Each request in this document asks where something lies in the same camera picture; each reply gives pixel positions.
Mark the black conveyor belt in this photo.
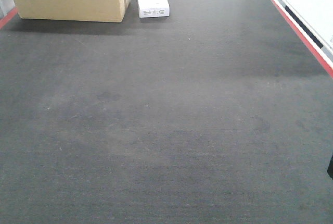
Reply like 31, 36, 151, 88
1, 0, 332, 223

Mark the red conveyor frame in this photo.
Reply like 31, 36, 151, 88
1, 0, 329, 80

